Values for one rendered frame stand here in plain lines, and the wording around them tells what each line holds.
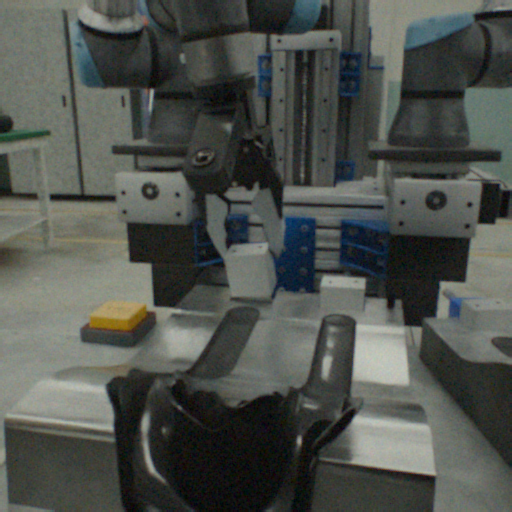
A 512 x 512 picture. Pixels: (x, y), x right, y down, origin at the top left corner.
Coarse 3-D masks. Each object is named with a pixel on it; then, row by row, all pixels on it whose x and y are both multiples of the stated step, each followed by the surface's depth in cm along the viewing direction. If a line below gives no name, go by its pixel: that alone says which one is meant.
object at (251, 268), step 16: (224, 256) 62; (240, 256) 62; (256, 256) 61; (272, 256) 65; (240, 272) 63; (256, 272) 62; (272, 272) 64; (240, 288) 64; (256, 288) 63; (272, 288) 64
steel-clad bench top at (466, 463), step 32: (0, 320) 81; (32, 320) 81; (64, 320) 81; (0, 352) 71; (32, 352) 71; (64, 352) 71; (96, 352) 71; (128, 352) 71; (416, 352) 71; (0, 384) 63; (32, 384) 63; (416, 384) 63; (0, 416) 56; (448, 416) 56; (0, 448) 51; (448, 448) 51; (480, 448) 51; (0, 480) 47; (448, 480) 47; (480, 480) 47
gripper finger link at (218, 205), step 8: (208, 200) 62; (216, 200) 62; (224, 200) 62; (208, 208) 62; (216, 208) 62; (224, 208) 62; (208, 216) 63; (216, 216) 63; (224, 216) 62; (208, 224) 63; (216, 224) 63; (224, 224) 63; (216, 232) 63; (224, 232) 63; (216, 240) 64; (224, 240) 64; (216, 248) 65; (224, 248) 64
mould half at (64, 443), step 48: (192, 336) 55; (288, 336) 55; (384, 336) 55; (48, 384) 37; (96, 384) 37; (192, 384) 37; (240, 384) 39; (288, 384) 45; (384, 384) 47; (48, 432) 33; (96, 432) 32; (384, 432) 31; (48, 480) 33; (96, 480) 33; (336, 480) 29; (384, 480) 29; (432, 480) 28
